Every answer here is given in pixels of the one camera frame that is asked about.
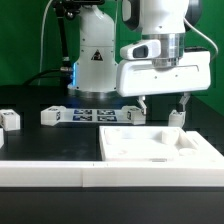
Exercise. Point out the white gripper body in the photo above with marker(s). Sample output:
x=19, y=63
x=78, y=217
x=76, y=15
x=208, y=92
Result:
x=140, y=78

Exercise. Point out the white fence front wall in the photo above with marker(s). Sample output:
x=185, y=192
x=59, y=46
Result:
x=109, y=174

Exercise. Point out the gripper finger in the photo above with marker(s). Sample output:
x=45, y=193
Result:
x=183, y=102
x=142, y=104

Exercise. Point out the marker sheet on table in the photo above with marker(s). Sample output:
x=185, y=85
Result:
x=93, y=116

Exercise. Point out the white part at left edge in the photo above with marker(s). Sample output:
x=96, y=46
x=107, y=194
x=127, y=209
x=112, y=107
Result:
x=1, y=137

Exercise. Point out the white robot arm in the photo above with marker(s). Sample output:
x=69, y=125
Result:
x=156, y=64

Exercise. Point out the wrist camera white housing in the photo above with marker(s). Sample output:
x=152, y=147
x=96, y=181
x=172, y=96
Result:
x=144, y=49

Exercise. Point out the white square tabletop part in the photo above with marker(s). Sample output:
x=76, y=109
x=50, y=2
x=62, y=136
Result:
x=145, y=143

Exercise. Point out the white fence wall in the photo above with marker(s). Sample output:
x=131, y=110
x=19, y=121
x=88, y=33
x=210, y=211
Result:
x=201, y=150
x=109, y=174

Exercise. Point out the white fence right wall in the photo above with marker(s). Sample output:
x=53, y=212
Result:
x=201, y=150

